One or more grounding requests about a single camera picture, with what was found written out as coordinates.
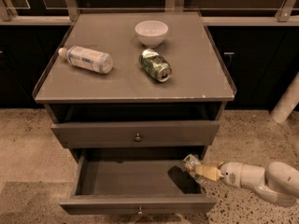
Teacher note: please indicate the open grey middle drawer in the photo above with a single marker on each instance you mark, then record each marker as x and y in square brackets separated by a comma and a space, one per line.
[144, 180]

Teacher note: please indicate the crushed green soda can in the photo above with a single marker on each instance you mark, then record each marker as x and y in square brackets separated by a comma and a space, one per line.
[155, 65]

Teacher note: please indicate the round metal drawer knob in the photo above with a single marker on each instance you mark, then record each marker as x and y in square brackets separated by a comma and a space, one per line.
[138, 137]

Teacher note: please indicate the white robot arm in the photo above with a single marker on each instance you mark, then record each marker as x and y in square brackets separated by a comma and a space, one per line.
[277, 184]

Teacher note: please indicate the grey drawer cabinet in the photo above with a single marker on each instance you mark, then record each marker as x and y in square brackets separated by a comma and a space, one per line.
[198, 88]

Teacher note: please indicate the grey top drawer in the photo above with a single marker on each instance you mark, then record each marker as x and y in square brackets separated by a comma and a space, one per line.
[171, 133]

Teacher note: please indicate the clear plastic water bottle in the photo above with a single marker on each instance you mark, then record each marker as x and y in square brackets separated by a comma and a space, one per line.
[89, 59]

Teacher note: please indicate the metal middle drawer handle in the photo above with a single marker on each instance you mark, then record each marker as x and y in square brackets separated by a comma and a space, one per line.
[142, 218]

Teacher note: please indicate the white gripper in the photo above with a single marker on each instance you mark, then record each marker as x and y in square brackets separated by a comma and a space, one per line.
[231, 174]

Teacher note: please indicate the white cylindrical post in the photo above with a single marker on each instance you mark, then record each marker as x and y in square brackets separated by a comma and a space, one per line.
[287, 103]

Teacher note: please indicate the white ceramic bowl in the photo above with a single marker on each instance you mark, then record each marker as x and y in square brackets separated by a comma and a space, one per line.
[151, 34]

